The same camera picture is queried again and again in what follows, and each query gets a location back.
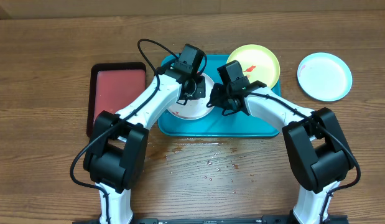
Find white plate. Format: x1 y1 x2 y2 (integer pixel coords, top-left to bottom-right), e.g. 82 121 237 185
167 73 215 120

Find light blue plate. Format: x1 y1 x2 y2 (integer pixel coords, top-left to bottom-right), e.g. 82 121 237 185
297 52 353 102

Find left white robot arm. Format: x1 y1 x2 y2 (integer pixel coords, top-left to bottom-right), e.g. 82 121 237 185
78 44 207 223

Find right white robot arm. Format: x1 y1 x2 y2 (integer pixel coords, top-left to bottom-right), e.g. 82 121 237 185
207 60 359 223

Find teal plastic tray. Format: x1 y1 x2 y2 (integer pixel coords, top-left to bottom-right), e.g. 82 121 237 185
158 54 279 138

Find black tray with red liquid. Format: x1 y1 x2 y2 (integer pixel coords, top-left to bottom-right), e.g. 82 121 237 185
86 62 146 137

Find yellow-green plate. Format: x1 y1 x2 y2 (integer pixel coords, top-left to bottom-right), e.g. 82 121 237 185
226 44 280 88

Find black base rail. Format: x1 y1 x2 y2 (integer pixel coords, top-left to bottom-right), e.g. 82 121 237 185
73 215 349 224

